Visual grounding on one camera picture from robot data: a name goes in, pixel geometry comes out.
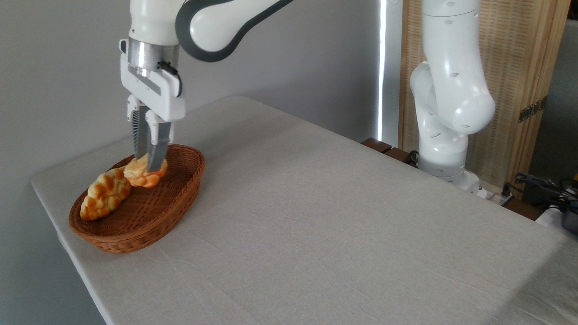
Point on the brown wicker basket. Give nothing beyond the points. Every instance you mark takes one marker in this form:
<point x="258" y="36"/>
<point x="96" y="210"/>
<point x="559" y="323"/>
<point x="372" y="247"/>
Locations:
<point x="158" y="212"/>

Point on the round pale bread roll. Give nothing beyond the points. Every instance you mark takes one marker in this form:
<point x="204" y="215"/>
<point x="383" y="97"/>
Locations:
<point x="135" y="174"/>

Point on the metal screen hinge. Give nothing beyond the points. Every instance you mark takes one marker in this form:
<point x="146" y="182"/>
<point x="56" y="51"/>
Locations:
<point x="533" y="109"/>

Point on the braided golden bread loaf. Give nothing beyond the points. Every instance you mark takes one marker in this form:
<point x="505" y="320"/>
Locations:
<point x="104" y="194"/>

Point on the dark wooden block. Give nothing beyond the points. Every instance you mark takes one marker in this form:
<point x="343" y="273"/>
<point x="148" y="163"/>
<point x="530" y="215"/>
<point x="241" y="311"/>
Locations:
<point x="398" y="155"/>
<point x="376" y="145"/>

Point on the grey tablecloth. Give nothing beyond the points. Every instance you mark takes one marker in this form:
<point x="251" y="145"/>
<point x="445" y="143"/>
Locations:
<point x="338" y="234"/>

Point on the wooden bamboo folding screen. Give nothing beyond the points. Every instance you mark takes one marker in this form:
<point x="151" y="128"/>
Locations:
<point x="519" y="58"/>

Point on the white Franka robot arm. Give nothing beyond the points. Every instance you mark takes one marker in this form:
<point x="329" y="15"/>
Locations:
<point x="451" y="90"/>

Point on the white power strip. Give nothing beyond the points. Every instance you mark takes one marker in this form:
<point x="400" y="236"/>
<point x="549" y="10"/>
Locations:
<point x="494" y="196"/>

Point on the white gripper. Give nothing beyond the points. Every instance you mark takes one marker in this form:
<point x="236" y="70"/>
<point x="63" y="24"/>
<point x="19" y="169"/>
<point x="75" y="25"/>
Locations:
<point x="158" y="92"/>

